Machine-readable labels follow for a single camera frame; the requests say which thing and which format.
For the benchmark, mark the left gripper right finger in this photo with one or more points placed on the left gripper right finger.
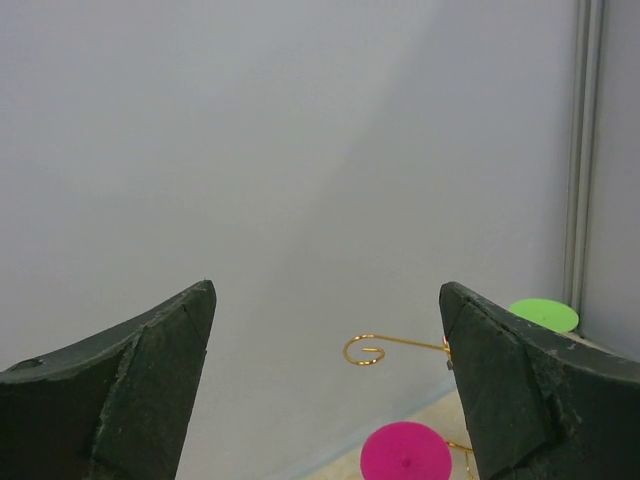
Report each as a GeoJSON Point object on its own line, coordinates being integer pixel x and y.
{"type": "Point", "coordinates": [539, 405]}

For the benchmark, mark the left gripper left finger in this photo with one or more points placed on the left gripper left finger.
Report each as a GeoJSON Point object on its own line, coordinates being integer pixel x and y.
{"type": "Point", "coordinates": [115, 405]}

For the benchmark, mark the green wine glass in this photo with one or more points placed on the green wine glass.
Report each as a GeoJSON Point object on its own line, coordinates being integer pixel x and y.
{"type": "Point", "coordinates": [547, 313]}

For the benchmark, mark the pink wine glass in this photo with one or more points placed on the pink wine glass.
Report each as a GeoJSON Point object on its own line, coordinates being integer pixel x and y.
{"type": "Point", "coordinates": [405, 451]}

